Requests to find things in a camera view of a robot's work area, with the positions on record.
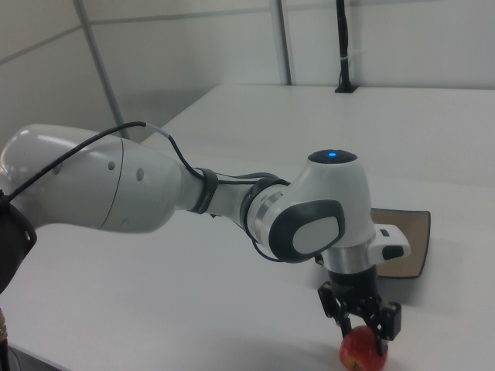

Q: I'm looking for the red apple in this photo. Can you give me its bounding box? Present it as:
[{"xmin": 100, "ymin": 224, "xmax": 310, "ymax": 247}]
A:
[{"xmin": 338, "ymin": 325, "xmax": 389, "ymax": 371}]

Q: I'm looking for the square brown ceramic plate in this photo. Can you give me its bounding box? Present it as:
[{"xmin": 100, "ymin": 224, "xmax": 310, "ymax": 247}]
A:
[{"xmin": 369, "ymin": 208, "xmax": 432, "ymax": 280}]

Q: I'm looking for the grey partition frame post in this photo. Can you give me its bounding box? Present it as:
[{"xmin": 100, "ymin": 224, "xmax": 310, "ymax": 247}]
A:
[
  {"xmin": 73, "ymin": 0, "xmax": 129, "ymax": 141},
  {"xmin": 275, "ymin": 0, "xmax": 298, "ymax": 87}
]

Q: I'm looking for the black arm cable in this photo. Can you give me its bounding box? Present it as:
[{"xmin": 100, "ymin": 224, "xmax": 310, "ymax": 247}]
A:
[{"xmin": 6, "ymin": 121, "xmax": 289, "ymax": 202}]

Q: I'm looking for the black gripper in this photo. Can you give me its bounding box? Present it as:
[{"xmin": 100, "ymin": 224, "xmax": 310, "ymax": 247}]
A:
[{"xmin": 317, "ymin": 265, "xmax": 403, "ymax": 357}]

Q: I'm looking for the black pole with white band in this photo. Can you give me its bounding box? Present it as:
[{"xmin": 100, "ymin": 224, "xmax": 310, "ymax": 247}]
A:
[{"xmin": 333, "ymin": 0, "xmax": 357, "ymax": 94}]

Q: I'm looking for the white side table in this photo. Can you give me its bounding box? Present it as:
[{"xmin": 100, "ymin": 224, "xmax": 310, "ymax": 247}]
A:
[{"xmin": 139, "ymin": 82, "xmax": 495, "ymax": 217}]

